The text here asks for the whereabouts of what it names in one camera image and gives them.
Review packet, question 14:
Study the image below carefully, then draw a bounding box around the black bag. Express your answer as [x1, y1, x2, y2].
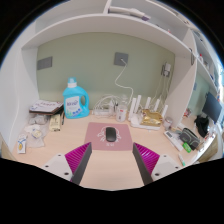
[194, 114, 210, 138]

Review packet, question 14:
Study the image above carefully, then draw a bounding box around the clear glass bottle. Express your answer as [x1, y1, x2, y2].
[120, 94, 129, 106]

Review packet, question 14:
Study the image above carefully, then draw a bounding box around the grey blank wall plate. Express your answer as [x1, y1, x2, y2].
[36, 56, 54, 71]

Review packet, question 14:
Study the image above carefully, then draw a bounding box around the white router with antennas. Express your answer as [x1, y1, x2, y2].
[128, 94, 169, 131]

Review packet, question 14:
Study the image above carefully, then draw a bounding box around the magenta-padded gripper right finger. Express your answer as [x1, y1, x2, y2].
[132, 142, 183, 186]

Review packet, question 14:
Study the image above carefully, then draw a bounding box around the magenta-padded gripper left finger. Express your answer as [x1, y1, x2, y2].
[42, 142, 93, 186]

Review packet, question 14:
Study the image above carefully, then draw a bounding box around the stack of books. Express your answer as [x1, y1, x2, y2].
[28, 99, 65, 116]

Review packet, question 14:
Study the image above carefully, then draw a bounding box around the white jar with red label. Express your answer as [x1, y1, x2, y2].
[115, 104, 128, 123]

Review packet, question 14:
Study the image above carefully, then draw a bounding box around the clear plastic bag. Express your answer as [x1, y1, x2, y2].
[23, 123, 51, 149]

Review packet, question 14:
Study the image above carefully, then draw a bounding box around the black monitor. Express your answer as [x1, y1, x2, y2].
[201, 92, 223, 125]

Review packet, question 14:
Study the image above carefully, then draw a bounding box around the white cable bundle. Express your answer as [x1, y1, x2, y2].
[92, 94, 131, 116]

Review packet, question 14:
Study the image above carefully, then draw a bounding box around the white power strip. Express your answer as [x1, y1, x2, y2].
[93, 108, 114, 117]

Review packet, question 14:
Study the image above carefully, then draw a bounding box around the white wall socket cable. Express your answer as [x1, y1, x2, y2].
[114, 59, 134, 99]

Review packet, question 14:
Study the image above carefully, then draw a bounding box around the black pouch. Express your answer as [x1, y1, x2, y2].
[179, 127, 201, 151]

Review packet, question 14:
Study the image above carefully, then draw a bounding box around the blue detergent bottle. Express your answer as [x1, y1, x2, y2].
[62, 77, 91, 120]

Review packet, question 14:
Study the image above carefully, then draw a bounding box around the pink mouse pad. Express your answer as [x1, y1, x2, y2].
[83, 121, 134, 152]

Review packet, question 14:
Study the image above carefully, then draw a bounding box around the black computer mouse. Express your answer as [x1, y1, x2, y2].
[105, 126, 117, 143]

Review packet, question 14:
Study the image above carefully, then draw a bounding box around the gold foil bag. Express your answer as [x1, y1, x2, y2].
[139, 109, 164, 128]

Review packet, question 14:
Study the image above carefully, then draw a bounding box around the white shelf unit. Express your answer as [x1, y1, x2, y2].
[0, 0, 224, 161]

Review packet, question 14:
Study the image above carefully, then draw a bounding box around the grey wall socket plate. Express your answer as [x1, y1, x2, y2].
[113, 51, 130, 67]

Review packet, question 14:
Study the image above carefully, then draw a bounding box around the silver foil bag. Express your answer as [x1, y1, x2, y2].
[31, 114, 51, 126]

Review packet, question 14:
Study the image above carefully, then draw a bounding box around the white remote control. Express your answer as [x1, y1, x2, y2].
[163, 130, 184, 152]

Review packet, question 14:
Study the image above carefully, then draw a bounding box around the cream yellow carton box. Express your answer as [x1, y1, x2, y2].
[48, 113, 63, 132]

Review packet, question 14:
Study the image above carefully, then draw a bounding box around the white wall charger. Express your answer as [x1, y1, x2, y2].
[162, 62, 173, 78]

